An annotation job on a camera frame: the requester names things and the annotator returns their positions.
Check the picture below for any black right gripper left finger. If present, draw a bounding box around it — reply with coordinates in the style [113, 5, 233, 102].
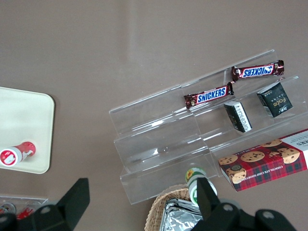
[0, 178, 90, 231]

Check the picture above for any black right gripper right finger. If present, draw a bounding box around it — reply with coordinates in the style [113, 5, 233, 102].
[192, 178, 297, 231]

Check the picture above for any beige wicker basket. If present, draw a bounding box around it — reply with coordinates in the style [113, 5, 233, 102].
[144, 184, 205, 231]

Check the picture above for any cream plastic tray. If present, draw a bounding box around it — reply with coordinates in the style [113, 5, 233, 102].
[0, 86, 55, 174]

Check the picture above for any green white bottle flower cap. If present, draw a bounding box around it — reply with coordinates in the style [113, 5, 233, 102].
[184, 167, 218, 208]

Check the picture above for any silver foil bag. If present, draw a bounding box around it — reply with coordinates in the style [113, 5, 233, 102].
[161, 198, 205, 231]

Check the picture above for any clear acrylic can holder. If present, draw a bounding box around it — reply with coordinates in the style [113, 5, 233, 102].
[0, 195, 49, 222]

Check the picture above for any red cola can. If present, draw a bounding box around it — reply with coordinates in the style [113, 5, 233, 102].
[16, 204, 37, 220]
[0, 203, 15, 215]

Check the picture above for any clear acrylic stepped stand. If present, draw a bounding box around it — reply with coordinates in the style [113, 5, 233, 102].
[180, 49, 308, 179]
[108, 84, 218, 205]

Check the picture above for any red plaid cookie box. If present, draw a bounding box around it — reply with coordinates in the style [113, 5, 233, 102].
[218, 128, 308, 193]

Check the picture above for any red bottle white cap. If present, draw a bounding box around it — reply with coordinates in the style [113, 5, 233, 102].
[0, 141, 37, 167]

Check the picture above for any black box white label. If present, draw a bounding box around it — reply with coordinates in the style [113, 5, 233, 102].
[223, 101, 253, 133]

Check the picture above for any Snickers chocolate bar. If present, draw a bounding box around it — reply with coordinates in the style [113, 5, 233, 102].
[183, 82, 234, 109]
[231, 59, 285, 82]

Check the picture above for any black box gold lettering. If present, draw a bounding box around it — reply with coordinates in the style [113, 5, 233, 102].
[257, 82, 294, 118]

